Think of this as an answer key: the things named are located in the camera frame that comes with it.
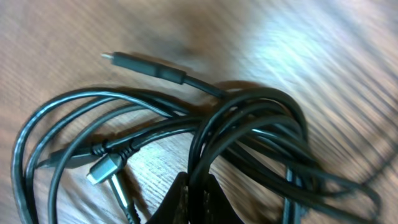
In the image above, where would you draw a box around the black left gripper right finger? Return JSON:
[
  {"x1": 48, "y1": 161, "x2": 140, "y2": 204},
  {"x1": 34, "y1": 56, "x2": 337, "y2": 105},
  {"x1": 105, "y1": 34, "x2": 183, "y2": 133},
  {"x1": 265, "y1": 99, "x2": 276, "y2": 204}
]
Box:
[{"x1": 205, "y1": 174, "x2": 243, "y2": 224}]

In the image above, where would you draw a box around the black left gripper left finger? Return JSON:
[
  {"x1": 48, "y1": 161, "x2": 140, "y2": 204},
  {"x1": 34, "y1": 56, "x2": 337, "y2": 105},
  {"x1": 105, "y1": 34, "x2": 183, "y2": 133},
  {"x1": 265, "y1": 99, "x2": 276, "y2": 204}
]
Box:
[{"x1": 147, "y1": 172, "x2": 188, "y2": 224}]

